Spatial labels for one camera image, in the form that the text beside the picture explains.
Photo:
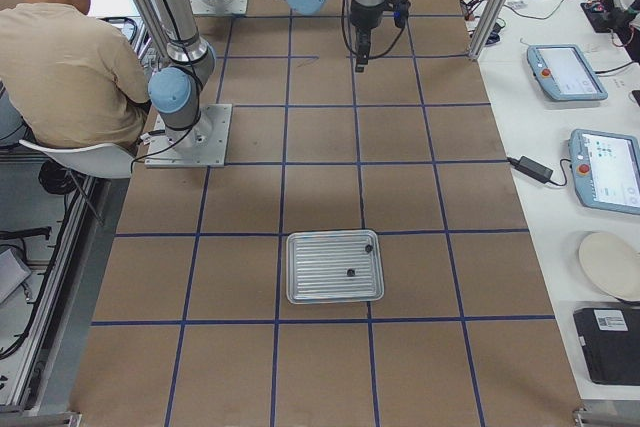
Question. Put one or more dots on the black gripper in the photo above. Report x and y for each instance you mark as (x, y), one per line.
(363, 19)

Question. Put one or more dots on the black power adapter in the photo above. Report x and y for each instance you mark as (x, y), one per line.
(531, 168)

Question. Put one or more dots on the far teach pendant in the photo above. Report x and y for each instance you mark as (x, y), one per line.
(564, 74)

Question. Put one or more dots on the teach pendant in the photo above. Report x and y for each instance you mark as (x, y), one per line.
(564, 74)
(605, 170)

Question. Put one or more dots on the near teach pendant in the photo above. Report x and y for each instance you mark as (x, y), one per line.
(605, 170)

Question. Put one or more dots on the white chair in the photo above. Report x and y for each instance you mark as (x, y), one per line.
(105, 161)

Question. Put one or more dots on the man in beige shirt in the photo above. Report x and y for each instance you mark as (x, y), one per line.
(74, 79)

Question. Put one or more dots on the beige plate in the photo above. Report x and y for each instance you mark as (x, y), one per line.
(611, 264)

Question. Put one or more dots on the black laptop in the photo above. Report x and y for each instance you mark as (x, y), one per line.
(609, 338)

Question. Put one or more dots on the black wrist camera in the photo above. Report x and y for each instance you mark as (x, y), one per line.
(400, 10)

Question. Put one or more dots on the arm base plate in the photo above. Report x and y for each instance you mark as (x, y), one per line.
(219, 8)
(205, 145)

